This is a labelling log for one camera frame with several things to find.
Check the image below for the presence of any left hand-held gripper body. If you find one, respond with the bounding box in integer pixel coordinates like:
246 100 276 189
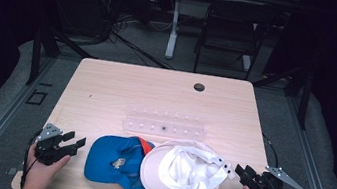
32 121 67 168

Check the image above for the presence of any blue cap with orange trim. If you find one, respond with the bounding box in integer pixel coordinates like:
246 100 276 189
81 128 158 189

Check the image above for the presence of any pale pink and white cap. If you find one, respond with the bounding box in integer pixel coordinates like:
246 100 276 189
136 133 240 189

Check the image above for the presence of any clear acrylic peg rack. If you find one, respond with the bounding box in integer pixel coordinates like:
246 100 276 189
121 102 210 145

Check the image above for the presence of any person's left hand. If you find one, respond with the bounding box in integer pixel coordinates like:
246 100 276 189
22 143 72 189

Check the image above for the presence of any black metal stand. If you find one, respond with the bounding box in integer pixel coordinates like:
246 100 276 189
246 57 316 131
24 24 103 95

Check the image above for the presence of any round dark table grommet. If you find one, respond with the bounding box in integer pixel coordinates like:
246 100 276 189
192 82 206 93

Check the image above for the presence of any white desk leg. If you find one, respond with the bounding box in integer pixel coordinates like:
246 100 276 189
240 54 253 72
164 0 185 61

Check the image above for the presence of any black folding chair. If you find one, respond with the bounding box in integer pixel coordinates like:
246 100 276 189
191 0 281 85

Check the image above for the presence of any left hand-held gripper cable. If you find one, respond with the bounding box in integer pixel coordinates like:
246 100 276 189
18 127 45 189

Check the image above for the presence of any hand-held gripper cable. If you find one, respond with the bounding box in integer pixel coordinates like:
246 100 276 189
254 133 298 189
18 127 45 189

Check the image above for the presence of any right hand-held gripper cable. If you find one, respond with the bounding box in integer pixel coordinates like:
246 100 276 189
254 133 298 189

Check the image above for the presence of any grey metal table bracket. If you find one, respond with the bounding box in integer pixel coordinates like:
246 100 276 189
5 165 19 177

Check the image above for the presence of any bundle of black floor cables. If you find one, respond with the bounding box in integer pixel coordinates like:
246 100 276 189
94 7 182 71

